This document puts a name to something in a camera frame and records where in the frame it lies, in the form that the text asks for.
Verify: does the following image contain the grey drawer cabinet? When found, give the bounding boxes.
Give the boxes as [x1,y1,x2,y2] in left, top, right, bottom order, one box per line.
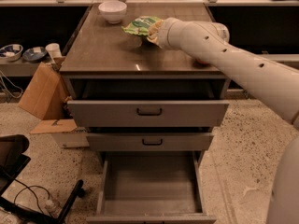
[59,2,232,224]

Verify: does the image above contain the brown cardboard box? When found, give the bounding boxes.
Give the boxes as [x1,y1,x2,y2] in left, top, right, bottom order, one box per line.
[18,63,89,148]

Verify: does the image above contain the red apple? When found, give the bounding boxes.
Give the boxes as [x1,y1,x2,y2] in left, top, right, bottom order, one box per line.
[196,59,209,65]

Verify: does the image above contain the grey top drawer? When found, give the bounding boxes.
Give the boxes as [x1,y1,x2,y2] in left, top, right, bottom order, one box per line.
[67,100,228,127]

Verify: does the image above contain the grey bottom drawer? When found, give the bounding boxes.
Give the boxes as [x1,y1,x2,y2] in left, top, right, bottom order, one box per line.
[87,151,216,224]

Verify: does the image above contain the blue patterned bowl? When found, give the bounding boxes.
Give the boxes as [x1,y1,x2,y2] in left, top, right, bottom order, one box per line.
[0,44,23,62]

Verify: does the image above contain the white paper cup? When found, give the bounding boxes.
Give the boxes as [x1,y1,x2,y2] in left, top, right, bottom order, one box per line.
[46,43,62,59]

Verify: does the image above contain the green rice chip bag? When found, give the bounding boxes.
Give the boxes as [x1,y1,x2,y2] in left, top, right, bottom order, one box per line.
[122,16,161,36]

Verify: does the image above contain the low grey shelf left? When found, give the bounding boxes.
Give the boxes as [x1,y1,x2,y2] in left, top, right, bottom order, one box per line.
[0,56,66,78]

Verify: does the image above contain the grey middle drawer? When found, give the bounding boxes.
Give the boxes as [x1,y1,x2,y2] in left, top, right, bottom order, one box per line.
[87,133,213,151]

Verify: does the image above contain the grey drawer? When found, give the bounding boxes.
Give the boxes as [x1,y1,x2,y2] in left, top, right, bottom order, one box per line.
[67,100,228,127]
[87,133,213,151]
[87,151,216,224]

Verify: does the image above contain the dark blue small bowl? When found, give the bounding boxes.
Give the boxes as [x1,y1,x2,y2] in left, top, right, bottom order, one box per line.
[22,47,47,63]

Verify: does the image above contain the white ceramic bowl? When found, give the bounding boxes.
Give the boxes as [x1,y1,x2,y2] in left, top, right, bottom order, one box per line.
[98,0,127,24]

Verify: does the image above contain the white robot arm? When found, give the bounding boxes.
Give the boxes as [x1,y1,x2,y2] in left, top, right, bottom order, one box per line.
[149,18,299,224]

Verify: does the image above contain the black chair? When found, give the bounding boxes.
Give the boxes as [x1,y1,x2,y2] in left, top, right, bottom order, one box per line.
[0,134,85,224]

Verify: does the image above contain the black cable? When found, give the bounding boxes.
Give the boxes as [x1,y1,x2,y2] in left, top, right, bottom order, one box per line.
[0,168,54,217]

